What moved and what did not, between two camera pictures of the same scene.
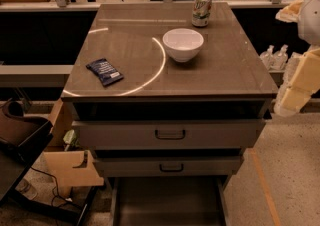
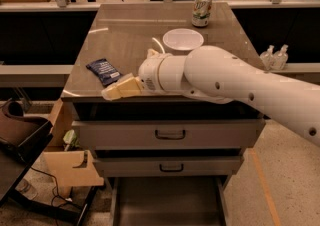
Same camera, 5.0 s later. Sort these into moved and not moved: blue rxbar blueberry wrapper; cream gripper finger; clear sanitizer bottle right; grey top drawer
Moved: cream gripper finger
Not moved: blue rxbar blueberry wrapper; grey top drawer; clear sanitizer bottle right
